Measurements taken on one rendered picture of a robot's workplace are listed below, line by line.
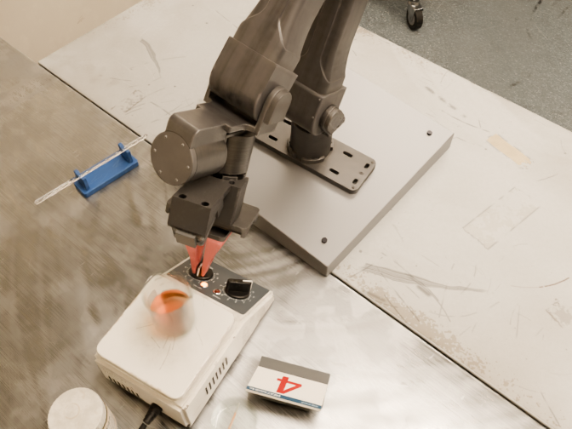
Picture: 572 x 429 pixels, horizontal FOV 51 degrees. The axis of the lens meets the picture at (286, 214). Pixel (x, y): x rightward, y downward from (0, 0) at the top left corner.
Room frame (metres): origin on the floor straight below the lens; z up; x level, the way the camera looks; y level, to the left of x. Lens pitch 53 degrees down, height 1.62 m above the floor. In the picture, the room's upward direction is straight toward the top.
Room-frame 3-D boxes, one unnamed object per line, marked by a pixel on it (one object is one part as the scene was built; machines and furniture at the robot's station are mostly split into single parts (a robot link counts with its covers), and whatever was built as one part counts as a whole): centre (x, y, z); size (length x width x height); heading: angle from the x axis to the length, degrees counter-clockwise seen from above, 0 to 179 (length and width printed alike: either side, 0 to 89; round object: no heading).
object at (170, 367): (0.30, 0.14, 0.98); 0.12 x 0.12 x 0.01; 60
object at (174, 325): (0.31, 0.13, 1.02); 0.06 x 0.05 x 0.08; 95
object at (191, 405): (0.32, 0.13, 0.94); 0.22 x 0.13 x 0.08; 150
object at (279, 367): (0.27, 0.00, 0.92); 0.09 x 0.06 x 0.04; 74
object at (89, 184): (0.61, 0.28, 0.92); 0.10 x 0.03 x 0.04; 134
